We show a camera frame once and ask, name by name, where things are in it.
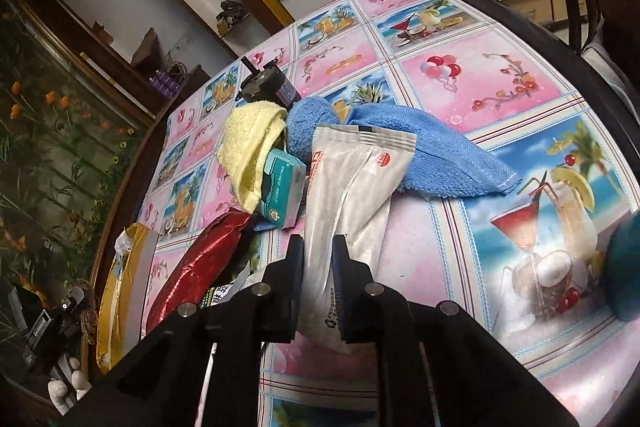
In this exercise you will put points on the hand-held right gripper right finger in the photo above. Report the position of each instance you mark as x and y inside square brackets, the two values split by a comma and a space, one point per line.
[341, 278]

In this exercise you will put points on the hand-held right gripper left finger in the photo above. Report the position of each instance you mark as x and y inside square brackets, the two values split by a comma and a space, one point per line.
[295, 268]

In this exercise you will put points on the yellow cardboard box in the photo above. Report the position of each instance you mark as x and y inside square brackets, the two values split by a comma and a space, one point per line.
[112, 307]

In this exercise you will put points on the green and white packet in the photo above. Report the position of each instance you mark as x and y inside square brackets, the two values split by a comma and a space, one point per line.
[220, 296]

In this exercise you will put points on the teal tissue pack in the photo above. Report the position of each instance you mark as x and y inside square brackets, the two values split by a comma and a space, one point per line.
[280, 187]

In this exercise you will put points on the silver foil pouch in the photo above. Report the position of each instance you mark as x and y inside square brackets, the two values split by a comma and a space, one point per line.
[350, 187]

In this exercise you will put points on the red foil packet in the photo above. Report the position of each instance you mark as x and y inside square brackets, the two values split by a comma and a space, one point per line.
[200, 267]

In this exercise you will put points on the yellow towel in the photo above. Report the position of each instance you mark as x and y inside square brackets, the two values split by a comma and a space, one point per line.
[245, 142]

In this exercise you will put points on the blue towel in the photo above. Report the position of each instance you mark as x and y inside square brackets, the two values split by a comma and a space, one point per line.
[440, 152]

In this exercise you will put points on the person's left hand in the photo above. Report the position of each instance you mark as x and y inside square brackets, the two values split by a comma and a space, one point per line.
[65, 384]

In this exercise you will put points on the printed plastic tablecloth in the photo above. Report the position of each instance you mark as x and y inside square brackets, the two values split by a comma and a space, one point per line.
[425, 257]

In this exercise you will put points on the clear crinkled plastic bag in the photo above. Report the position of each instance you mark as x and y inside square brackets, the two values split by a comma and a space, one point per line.
[124, 244]

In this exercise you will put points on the black cup with straw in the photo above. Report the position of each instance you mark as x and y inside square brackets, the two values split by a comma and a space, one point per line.
[260, 87]

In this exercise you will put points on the dark wooden sideboard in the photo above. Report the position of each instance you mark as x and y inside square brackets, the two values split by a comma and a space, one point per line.
[192, 82]

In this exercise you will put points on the purple bottle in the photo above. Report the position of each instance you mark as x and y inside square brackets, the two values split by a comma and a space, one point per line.
[172, 83]
[157, 84]

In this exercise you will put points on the teal round object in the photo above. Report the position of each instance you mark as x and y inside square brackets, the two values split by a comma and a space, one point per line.
[625, 267]

